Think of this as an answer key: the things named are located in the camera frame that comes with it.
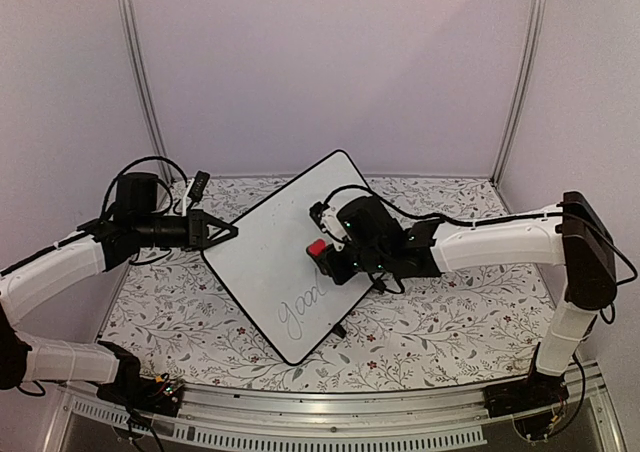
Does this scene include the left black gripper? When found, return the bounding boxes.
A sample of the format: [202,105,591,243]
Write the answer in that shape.
[135,209,239,253]

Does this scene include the red whiteboard eraser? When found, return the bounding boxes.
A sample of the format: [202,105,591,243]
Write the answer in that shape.
[306,239,327,258]

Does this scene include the white whiteboard with black frame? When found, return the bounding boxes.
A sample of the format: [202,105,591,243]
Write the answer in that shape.
[203,150,371,365]

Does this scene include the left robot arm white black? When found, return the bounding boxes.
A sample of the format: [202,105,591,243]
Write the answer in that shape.
[1,157,238,406]

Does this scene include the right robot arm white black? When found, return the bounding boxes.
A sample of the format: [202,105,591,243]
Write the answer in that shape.
[306,186,630,408]

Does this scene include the black whiteboard stand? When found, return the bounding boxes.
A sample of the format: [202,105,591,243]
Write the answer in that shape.
[332,324,346,339]

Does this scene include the floral patterned table mat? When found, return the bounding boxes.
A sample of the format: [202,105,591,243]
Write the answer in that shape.
[97,175,579,393]

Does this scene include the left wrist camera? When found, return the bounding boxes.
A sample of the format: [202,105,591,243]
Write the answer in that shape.
[178,171,210,216]

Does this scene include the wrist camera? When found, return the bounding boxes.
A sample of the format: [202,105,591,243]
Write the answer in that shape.
[178,171,210,216]
[309,202,348,251]

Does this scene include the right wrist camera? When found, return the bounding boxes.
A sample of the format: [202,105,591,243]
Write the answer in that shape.
[309,202,348,251]

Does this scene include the front aluminium rail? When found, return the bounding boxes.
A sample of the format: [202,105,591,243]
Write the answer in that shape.
[42,361,630,451]

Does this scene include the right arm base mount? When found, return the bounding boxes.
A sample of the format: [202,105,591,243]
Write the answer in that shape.
[483,371,569,418]

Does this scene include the left aluminium frame post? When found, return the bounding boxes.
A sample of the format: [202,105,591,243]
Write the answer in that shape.
[117,0,169,158]

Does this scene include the aluminium frame post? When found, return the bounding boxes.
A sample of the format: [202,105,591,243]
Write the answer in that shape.
[117,0,169,158]
[491,0,547,187]

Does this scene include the right aluminium frame post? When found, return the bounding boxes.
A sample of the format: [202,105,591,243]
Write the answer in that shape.
[491,0,547,187]

